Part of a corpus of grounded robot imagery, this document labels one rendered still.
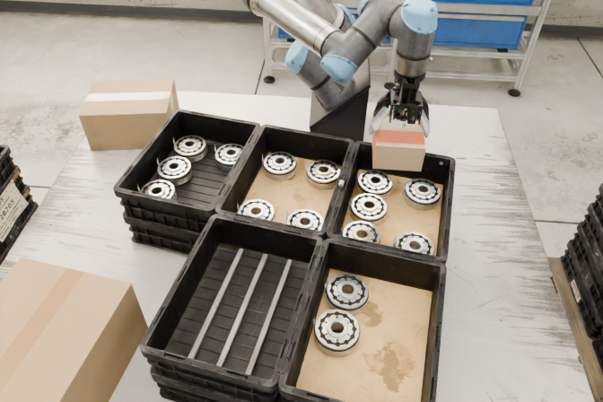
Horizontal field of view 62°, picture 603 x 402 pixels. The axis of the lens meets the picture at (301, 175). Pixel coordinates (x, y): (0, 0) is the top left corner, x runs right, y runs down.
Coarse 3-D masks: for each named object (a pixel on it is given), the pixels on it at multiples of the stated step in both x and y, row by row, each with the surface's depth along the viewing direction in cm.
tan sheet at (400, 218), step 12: (396, 180) 155; (408, 180) 155; (396, 192) 152; (396, 204) 148; (348, 216) 144; (396, 216) 144; (408, 216) 144; (420, 216) 144; (432, 216) 144; (384, 228) 141; (396, 228) 141; (408, 228) 141; (420, 228) 141; (432, 228) 141; (384, 240) 138; (432, 240) 138
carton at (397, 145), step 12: (384, 120) 129; (396, 120) 129; (372, 132) 134; (384, 132) 126; (396, 132) 126; (408, 132) 126; (420, 132) 126; (372, 144) 132; (384, 144) 122; (396, 144) 122; (408, 144) 122; (420, 144) 122; (372, 156) 129; (384, 156) 124; (396, 156) 124; (408, 156) 123; (420, 156) 123; (372, 168) 127; (384, 168) 127; (396, 168) 126; (408, 168) 126; (420, 168) 125
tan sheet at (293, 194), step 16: (304, 160) 162; (304, 176) 157; (256, 192) 151; (272, 192) 151; (288, 192) 151; (304, 192) 151; (320, 192) 151; (288, 208) 146; (304, 208) 146; (320, 208) 146
